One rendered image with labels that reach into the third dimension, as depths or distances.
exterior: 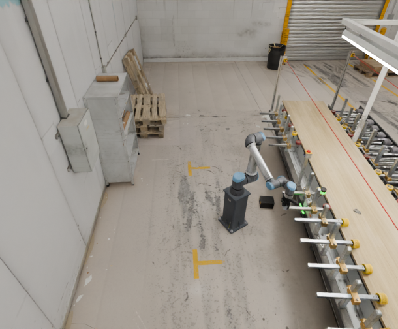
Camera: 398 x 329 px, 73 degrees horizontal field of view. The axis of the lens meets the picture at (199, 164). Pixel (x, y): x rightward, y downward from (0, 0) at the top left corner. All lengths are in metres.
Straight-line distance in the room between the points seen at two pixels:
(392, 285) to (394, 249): 0.41
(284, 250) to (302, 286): 0.48
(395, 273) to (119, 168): 3.60
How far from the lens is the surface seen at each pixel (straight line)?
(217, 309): 3.32
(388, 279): 2.92
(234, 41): 10.18
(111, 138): 4.10
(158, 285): 3.46
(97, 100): 3.84
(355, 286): 2.54
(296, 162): 4.22
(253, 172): 3.40
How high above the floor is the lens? 3.03
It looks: 38 degrees down
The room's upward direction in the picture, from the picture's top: 1 degrees clockwise
